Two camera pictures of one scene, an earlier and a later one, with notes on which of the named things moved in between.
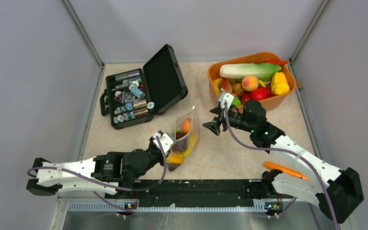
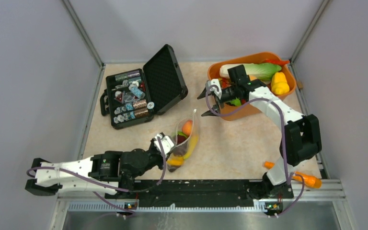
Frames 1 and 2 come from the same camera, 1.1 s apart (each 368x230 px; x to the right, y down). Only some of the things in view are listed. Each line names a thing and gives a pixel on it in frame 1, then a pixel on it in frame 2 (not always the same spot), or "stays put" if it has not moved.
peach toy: [186, 125] stays put
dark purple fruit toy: [181, 143] stays put
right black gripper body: [218, 121] -> [224, 97]
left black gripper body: [153, 153] stays put
